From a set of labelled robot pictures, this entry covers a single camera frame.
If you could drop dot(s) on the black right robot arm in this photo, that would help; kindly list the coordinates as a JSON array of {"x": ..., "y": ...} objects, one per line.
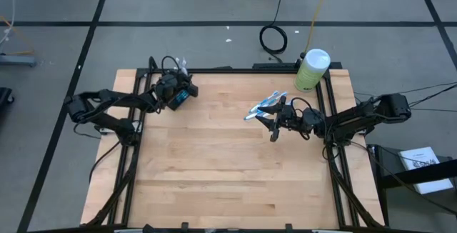
[{"x": 357, "y": 117}]

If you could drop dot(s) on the green disinfecting wipes canister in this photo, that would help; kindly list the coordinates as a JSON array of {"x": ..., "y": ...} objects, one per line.
[{"x": 312, "y": 70}]

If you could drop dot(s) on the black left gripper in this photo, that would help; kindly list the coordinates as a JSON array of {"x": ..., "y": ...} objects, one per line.
[{"x": 168, "y": 88}]

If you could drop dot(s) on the purple toothbrush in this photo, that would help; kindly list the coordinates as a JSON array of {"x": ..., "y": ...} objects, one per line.
[
  {"x": 184, "y": 66},
  {"x": 177, "y": 63}
]

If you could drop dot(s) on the grey metal floor base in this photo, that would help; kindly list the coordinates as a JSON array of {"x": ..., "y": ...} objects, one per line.
[{"x": 18, "y": 60}]

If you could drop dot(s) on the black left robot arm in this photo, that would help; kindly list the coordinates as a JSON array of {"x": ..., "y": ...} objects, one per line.
[{"x": 118, "y": 99}]

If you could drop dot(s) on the black side stand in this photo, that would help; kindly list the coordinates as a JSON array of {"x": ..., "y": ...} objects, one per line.
[{"x": 410, "y": 177}]

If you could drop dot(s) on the white printed booklet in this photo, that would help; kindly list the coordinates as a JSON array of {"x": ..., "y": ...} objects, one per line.
[{"x": 414, "y": 154}]

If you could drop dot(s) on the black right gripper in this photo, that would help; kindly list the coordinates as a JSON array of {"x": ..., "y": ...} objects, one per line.
[{"x": 291, "y": 120}]

